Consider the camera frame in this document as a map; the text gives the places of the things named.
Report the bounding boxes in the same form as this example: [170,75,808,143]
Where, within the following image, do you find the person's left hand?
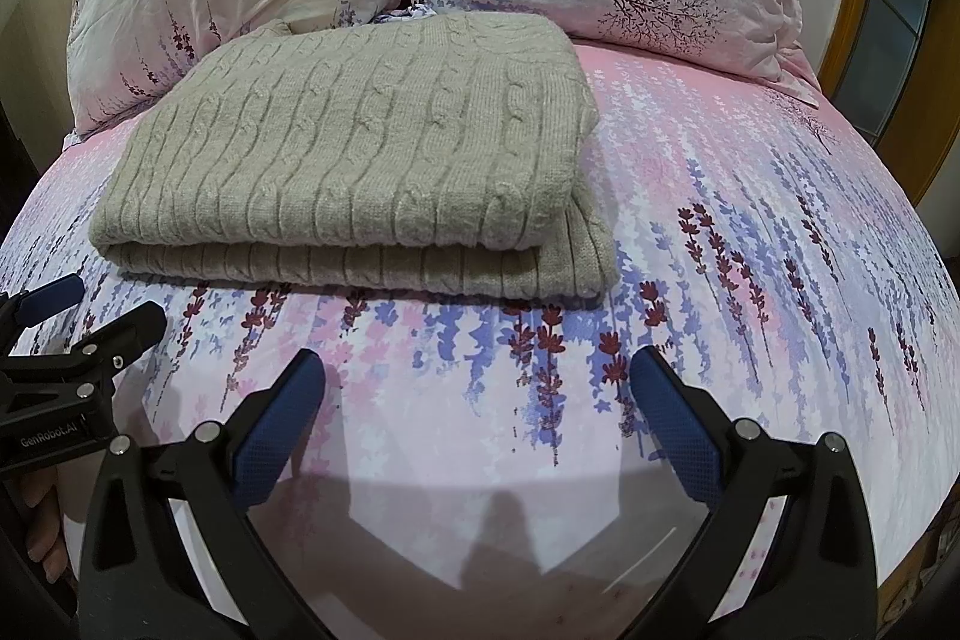
[15,464,77,582]

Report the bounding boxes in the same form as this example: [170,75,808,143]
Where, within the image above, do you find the pink floral bed sheet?
[0,44,960,640]

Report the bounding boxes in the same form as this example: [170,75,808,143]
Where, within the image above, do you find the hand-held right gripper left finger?
[77,349,329,640]

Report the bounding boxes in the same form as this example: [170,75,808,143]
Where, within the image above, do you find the beige cable knit sweater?
[90,14,620,311]

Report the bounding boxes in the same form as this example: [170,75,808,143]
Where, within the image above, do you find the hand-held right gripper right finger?
[628,346,878,640]

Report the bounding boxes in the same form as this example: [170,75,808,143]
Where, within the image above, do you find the wooden framed glass door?
[816,0,940,208]

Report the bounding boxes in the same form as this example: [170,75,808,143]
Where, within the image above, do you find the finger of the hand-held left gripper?
[0,275,86,332]
[0,301,167,417]

